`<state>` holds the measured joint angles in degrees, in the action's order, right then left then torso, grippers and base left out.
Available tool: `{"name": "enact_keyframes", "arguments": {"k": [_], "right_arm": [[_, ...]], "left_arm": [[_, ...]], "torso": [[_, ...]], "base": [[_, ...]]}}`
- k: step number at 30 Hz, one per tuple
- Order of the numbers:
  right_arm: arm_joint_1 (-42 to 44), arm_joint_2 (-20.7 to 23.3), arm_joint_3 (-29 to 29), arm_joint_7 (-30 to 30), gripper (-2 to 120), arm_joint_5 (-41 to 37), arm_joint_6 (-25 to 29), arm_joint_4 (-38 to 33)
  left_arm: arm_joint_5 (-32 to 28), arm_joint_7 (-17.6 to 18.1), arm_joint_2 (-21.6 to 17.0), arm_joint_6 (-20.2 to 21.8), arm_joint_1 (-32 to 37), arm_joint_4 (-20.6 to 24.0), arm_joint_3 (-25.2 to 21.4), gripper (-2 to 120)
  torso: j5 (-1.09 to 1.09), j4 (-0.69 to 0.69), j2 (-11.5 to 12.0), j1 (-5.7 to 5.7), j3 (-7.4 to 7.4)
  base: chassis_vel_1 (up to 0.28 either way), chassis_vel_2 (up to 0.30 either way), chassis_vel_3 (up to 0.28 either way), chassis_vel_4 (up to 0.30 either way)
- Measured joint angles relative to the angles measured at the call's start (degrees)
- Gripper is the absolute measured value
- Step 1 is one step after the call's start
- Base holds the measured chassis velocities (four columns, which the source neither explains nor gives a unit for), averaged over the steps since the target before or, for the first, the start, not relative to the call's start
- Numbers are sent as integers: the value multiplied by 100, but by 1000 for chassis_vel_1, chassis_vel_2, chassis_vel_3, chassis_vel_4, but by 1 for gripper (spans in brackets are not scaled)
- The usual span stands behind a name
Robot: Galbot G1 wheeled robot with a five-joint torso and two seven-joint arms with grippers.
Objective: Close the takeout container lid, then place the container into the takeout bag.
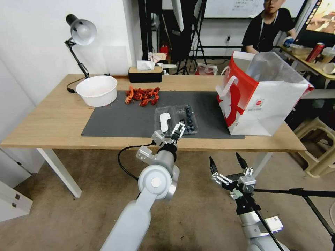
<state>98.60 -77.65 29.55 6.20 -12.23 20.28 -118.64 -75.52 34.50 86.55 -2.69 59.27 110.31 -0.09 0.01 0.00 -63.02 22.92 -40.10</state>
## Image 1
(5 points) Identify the black stand with rods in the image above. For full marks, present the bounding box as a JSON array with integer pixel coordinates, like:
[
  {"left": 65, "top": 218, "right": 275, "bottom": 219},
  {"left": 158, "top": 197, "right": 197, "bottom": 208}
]
[{"left": 253, "top": 188, "right": 335, "bottom": 237}]

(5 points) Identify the white cabinet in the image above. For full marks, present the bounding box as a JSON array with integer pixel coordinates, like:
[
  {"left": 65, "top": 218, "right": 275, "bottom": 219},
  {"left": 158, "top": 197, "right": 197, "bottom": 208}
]
[{"left": 0, "top": 180, "right": 34, "bottom": 223}]

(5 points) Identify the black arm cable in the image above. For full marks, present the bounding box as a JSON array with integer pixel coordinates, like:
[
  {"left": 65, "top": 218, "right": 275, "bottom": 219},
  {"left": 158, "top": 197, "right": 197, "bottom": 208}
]
[
  {"left": 117, "top": 140, "right": 158, "bottom": 181},
  {"left": 245, "top": 195, "right": 278, "bottom": 251}
]

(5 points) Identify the white board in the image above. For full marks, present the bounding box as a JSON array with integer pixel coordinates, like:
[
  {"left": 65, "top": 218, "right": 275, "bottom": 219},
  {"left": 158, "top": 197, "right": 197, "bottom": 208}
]
[{"left": 203, "top": 0, "right": 307, "bottom": 19}]

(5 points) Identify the dark grey table mat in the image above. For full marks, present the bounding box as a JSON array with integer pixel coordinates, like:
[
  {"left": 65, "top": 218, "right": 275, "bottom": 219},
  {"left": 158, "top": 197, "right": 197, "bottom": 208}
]
[{"left": 81, "top": 90, "right": 246, "bottom": 139}]

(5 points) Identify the beige plastic stool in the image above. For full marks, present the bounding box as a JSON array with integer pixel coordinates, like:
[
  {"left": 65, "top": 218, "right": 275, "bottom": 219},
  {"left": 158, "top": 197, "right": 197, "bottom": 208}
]
[{"left": 293, "top": 117, "right": 335, "bottom": 179}]

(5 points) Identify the white tissue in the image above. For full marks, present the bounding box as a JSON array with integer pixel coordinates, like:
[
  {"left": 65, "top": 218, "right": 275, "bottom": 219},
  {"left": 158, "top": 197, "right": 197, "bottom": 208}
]
[{"left": 136, "top": 60, "right": 156, "bottom": 71}]

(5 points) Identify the white round bowl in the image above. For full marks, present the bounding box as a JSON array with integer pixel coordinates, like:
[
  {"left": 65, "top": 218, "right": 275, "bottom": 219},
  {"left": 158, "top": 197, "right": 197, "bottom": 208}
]
[{"left": 75, "top": 75, "right": 118, "bottom": 107}]

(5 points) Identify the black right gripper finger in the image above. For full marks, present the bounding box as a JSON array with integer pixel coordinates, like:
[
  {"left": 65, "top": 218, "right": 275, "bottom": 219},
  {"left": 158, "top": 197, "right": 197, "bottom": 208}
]
[
  {"left": 235, "top": 152, "right": 254, "bottom": 181},
  {"left": 209, "top": 155, "right": 237, "bottom": 185}
]

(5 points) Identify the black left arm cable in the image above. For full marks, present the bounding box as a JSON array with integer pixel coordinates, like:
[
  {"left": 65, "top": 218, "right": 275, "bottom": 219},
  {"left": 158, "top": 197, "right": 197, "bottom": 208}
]
[{"left": 117, "top": 140, "right": 158, "bottom": 181}]

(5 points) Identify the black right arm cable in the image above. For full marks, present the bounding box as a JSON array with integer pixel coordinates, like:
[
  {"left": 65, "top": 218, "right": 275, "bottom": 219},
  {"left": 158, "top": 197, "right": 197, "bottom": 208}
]
[{"left": 245, "top": 195, "right": 278, "bottom": 251}]

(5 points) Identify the red and white takeout bag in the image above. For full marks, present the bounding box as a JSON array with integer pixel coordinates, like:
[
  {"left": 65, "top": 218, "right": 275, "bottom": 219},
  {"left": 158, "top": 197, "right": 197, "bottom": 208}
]
[{"left": 215, "top": 51, "right": 315, "bottom": 136}]

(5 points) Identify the wooden table with white legs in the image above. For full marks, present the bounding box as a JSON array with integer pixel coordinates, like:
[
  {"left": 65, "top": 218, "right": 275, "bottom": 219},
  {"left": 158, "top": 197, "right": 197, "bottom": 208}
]
[{"left": 0, "top": 74, "right": 307, "bottom": 198}]

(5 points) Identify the yellow side table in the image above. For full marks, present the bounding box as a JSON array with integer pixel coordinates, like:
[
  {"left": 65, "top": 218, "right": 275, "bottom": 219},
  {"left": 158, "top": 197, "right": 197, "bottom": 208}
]
[{"left": 278, "top": 45, "right": 335, "bottom": 80}]

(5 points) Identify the red drink can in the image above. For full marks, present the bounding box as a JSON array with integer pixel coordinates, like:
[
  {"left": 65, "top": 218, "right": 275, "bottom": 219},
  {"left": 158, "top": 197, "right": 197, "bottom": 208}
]
[{"left": 305, "top": 42, "right": 326, "bottom": 63}]

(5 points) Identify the clear takeout container with blueberries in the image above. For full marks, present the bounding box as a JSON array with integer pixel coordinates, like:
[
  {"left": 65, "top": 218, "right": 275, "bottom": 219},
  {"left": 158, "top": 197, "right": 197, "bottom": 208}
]
[{"left": 154, "top": 104, "right": 200, "bottom": 137}]

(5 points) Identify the grey desk lamp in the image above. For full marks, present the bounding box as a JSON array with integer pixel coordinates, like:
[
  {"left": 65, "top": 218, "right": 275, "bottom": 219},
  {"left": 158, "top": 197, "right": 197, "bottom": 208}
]
[{"left": 64, "top": 14, "right": 98, "bottom": 79}]

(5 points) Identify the small red and white bag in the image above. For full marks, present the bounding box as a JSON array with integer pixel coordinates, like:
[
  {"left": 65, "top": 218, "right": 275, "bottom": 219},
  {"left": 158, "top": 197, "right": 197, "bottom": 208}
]
[{"left": 195, "top": 62, "right": 218, "bottom": 76}]

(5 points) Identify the black framed monitor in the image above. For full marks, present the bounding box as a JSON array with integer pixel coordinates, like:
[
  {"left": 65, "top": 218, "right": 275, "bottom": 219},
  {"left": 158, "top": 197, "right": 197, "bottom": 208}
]
[{"left": 295, "top": 0, "right": 335, "bottom": 41}]

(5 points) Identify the person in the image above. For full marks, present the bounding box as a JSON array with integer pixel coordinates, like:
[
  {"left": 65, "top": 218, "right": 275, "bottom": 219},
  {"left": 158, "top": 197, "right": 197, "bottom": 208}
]
[{"left": 241, "top": 0, "right": 298, "bottom": 55}]

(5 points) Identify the clear plastic drink cup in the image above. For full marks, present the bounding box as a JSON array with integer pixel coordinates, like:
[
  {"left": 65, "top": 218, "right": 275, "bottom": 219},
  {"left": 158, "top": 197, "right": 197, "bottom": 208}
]
[{"left": 320, "top": 47, "right": 335, "bottom": 65}]

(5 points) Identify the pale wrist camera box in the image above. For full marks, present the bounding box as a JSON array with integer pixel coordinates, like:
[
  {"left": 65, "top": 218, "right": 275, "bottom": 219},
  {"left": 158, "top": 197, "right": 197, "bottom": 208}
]
[
  {"left": 237, "top": 174, "right": 258, "bottom": 195},
  {"left": 151, "top": 130, "right": 169, "bottom": 146}
]

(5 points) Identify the black lamp cable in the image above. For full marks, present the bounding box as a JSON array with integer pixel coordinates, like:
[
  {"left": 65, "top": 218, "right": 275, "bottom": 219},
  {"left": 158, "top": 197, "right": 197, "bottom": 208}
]
[{"left": 66, "top": 77, "right": 88, "bottom": 94}]

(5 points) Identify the black tissue box wooden lid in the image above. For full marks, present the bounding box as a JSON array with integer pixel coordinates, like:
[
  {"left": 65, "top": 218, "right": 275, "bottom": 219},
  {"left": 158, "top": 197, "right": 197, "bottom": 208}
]
[{"left": 127, "top": 66, "right": 163, "bottom": 83}]

